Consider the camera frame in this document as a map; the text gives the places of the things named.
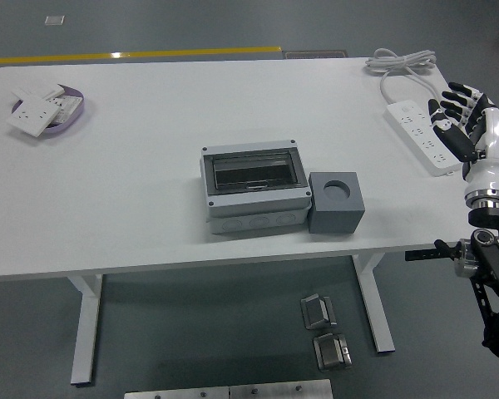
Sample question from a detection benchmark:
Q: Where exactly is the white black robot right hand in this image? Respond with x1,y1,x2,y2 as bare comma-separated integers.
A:
427,81,499,196

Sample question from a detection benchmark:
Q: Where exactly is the grey electrical box clear lid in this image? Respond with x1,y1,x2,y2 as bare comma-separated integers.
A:
199,140,312,235

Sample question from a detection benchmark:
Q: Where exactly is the grey cube with round hole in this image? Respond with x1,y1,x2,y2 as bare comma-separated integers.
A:
307,170,366,235

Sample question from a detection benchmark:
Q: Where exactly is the white power strip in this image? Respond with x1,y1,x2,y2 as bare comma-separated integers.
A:
383,99,463,178

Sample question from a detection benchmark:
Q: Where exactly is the black table control panel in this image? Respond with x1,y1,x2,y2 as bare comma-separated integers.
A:
404,248,458,263

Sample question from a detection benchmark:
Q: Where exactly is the white table leg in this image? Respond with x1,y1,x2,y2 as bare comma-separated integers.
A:
352,252,396,355
66,273,105,387

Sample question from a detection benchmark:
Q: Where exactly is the open metal block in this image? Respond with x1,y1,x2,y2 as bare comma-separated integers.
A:
299,293,338,331

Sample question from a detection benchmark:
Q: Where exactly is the closed metal block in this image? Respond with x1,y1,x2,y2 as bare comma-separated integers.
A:
312,332,353,371

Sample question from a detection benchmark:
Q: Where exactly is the yellow floor tape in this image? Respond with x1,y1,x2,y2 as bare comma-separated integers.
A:
0,46,282,67

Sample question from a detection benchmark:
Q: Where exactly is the purple oval tray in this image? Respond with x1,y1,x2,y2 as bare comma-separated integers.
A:
10,85,86,136

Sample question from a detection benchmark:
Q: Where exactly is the small printed socket panel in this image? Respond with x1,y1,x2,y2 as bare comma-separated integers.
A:
49,94,82,125

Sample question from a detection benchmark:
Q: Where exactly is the large white socket panel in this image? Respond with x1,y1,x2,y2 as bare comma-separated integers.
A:
6,94,63,137

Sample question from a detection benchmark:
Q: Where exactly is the white power cord with plug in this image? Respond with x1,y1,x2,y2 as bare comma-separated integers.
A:
364,48,451,121

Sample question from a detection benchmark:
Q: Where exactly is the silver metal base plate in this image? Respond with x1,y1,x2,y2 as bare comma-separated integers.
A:
123,378,333,399

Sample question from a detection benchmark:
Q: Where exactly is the plain white switch panel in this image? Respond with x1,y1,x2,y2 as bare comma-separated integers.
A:
11,81,66,103

